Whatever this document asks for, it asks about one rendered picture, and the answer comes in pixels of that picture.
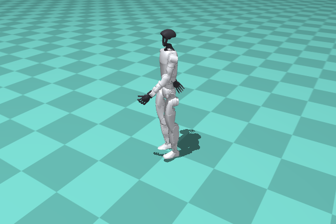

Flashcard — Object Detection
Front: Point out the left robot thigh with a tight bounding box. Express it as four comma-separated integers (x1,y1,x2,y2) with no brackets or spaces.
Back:
164,93,179,132

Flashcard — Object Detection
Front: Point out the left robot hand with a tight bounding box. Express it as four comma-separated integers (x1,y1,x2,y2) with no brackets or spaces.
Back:
138,90,152,105

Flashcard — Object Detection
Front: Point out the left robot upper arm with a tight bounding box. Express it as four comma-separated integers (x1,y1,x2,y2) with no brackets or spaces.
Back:
161,54,178,82

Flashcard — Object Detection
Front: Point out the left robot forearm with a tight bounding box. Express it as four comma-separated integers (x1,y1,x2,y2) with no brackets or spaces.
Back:
149,76,169,97

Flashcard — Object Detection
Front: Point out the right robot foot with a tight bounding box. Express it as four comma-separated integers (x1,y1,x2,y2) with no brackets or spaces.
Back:
158,142,171,150

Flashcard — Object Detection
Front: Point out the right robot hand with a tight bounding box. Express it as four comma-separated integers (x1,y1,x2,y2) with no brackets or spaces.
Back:
173,80,184,93

